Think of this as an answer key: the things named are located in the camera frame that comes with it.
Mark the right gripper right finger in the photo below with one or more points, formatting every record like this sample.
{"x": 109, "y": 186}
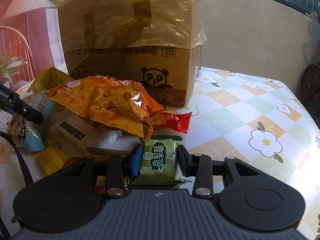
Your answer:
{"x": 203, "y": 169}

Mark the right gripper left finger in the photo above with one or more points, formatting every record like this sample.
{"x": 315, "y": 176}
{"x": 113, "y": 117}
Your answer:
{"x": 122, "y": 169}

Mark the green pastry snack packet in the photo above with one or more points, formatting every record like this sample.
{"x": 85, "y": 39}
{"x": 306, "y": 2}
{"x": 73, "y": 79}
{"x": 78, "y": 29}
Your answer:
{"x": 159, "y": 162}

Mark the red snack packet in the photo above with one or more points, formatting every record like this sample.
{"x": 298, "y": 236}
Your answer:
{"x": 176, "y": 122}

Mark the orange corn chips bag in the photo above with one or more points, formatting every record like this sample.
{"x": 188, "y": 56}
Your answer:
{"x": 122, "y": 104}

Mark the blue panda snack packet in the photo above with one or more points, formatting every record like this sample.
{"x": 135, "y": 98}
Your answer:
{"x": 29, "y": 135}

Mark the yellow-brown snack bag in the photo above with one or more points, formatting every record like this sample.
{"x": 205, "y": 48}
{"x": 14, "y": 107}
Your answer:
{"x": 48, "y": 79}

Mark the white wafer snack packet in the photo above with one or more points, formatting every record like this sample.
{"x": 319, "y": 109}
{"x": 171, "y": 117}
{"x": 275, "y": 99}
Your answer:
{"x": 83, "y": 133}

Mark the checkered floral tablecloth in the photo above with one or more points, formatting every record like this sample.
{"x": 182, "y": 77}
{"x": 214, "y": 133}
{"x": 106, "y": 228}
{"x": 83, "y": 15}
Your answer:
{"x": 261, "y": 122}

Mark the red patterned backdrop curtain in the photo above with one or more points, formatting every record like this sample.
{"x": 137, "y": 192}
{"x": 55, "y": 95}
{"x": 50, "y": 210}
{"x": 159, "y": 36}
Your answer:
{"x": 41, "y": 29}

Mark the yellow small snack packet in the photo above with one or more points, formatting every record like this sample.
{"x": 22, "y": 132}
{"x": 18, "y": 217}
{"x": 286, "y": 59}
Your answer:
{"x": 52, "y": 159}

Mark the cardboard box with panda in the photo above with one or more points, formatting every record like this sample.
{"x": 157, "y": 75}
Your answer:
{"x": 155, "y": 42}

